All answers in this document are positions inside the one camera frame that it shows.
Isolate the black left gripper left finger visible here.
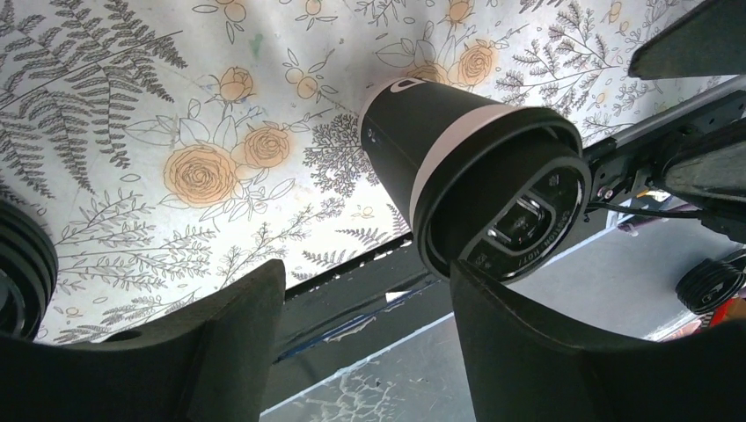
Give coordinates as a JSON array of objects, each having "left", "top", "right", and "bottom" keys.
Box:
[{"left": 1, "top": 258, "right": 286, "bottom": 421}]

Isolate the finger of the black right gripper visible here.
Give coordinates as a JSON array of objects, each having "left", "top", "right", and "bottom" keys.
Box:
[
  {"left": 661, "top": 130, "right": 745, "bottom": 222},
  {"left": 628, "top": 0, "right": 745, "bottom": 80}
]

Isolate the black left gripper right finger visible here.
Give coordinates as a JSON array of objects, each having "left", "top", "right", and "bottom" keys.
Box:
[{"left": 450, "top": 260, "right": 745, "bottom": 421}]

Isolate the black plastic cup lid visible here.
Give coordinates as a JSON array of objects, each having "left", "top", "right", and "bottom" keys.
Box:
[{"left": 411, "top": 105, "right": 591, "bottom": 283}]

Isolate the black paper coffee cup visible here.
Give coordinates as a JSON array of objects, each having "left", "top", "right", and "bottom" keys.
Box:
[{"left": 358, "top": 77, "right": 518, "bottom": 230}]

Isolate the stack of black lids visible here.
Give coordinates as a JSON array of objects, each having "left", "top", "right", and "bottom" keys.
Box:
[{"left": 1, "top": 201, "right": 59, "bottom": 340}]

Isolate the floral table mat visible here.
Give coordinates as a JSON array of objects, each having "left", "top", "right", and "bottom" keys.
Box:
[{"left": 1, "top": 1, "right": 721, "bottom": 344}]

